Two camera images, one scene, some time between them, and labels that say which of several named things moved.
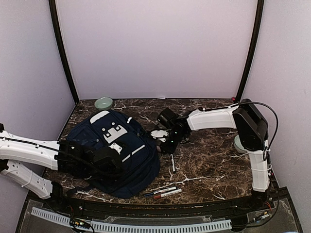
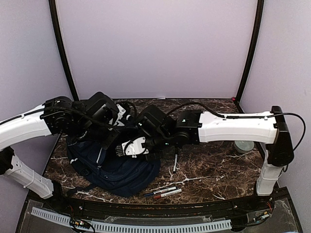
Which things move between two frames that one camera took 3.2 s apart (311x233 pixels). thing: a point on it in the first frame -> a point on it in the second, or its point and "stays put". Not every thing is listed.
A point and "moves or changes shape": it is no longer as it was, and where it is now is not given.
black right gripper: (170, 149) -> (150, 157)
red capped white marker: (167, 193) stays put
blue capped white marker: (160, 191) stays put
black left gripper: (113, 173) -> (106, 143)
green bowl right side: (238, 145) stays put
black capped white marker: (173, 163) moves or changes shape
